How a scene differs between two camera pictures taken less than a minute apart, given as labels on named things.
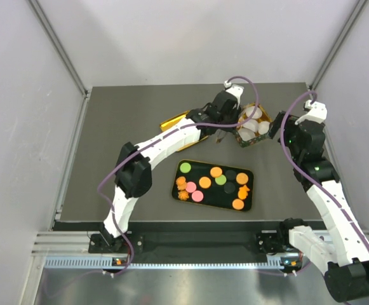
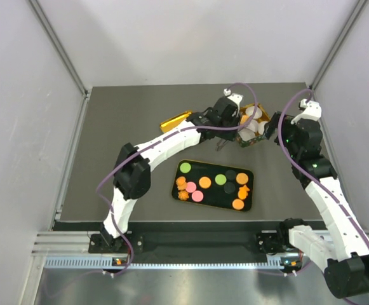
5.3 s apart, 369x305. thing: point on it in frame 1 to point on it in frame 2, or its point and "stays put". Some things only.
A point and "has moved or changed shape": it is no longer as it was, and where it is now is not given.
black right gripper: [291, 123] stays put
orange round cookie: [216, 171] has moved or changed shape
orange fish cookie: [242, 193] stays put
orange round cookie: [204, 182] stays put
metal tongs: [220, 135] has moved or changed shape
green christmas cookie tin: [256, 129] stays put
